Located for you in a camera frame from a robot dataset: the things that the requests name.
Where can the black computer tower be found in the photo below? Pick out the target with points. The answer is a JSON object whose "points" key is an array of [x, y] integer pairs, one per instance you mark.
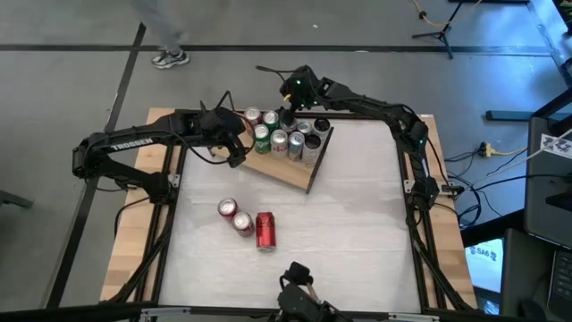
{"points": [[545, 201]]}

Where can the silver metal bracket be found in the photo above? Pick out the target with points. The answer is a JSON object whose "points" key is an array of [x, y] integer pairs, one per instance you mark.
{"points": [[165, 311], [415, 317]]}

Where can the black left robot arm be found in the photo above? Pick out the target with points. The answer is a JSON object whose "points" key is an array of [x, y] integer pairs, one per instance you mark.
{"points": [[134, 141]]}

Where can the printed marker paper sheet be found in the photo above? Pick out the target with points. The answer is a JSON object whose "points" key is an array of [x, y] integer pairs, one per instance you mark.
{"points": [[556, 145]]}

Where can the person's leg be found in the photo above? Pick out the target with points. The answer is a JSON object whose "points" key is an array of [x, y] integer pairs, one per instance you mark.
{"points": [[156, 22]]}

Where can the black floor stand bar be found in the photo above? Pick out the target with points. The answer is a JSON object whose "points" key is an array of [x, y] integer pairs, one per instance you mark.
{"points": [[509, 115]]}

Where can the silver can dark top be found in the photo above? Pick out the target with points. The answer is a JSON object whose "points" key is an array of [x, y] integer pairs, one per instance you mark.
{"points": [[322, 126]]}

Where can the black tripod stand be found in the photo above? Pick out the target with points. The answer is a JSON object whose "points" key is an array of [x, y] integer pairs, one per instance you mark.
{"points": [[443, 32]]}

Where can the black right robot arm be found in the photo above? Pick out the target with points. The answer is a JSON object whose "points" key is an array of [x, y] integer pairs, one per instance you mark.
{"points": [[402, 121]]}

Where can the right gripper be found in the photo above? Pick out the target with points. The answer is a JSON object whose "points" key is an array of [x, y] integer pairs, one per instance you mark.
{"points": [[310, 100]]}

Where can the yellow power plug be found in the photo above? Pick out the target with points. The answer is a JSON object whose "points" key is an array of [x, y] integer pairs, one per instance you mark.
{"points": [[487, 150]]}

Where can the green soda can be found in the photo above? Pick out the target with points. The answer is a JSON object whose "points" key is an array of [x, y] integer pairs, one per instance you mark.
{"points": [[261, 136], [270, 118]]}

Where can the red cola can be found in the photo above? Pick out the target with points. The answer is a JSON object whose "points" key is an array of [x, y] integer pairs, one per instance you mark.
{"points": [[252, 115], [242, 222], [228, 207]]}

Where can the black jointed device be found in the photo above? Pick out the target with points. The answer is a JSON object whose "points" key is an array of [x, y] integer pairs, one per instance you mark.
{"points": [[299, 299]]}

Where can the person's shoe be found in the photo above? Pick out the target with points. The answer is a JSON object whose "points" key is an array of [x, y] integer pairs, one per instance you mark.
{"points": [[170, 59]]}

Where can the grey metal beam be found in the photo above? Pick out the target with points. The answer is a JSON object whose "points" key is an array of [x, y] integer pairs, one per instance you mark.
{"points": [[552, 40]]}

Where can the black keyboard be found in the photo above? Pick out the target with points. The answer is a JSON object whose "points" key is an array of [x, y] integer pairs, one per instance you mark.
{"points": [[563, 286]]}

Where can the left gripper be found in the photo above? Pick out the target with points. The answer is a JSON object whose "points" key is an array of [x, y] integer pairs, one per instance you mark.
{"points": [[219, 127]]}

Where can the black desk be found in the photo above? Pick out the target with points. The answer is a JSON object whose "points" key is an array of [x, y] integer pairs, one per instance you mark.
{"points": [[523, 268]]}

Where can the black chair foot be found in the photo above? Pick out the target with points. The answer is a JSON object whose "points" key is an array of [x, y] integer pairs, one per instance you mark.
{"points": [[13, 199]]}

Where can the red can black lettering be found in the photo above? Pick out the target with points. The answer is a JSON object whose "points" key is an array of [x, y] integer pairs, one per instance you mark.
{"points": [[265, 230]]}

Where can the blue and silver can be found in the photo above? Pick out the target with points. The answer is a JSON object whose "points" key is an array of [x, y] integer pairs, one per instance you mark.
{"points": [[305, 127], [296, 143]]}

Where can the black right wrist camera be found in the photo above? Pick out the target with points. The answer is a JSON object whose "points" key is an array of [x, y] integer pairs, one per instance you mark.
{"points": [[296, 79]]}

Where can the wooden shelf black metal legs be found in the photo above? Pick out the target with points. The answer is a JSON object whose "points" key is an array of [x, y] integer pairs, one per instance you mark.
{"points": [[286, 172]]}

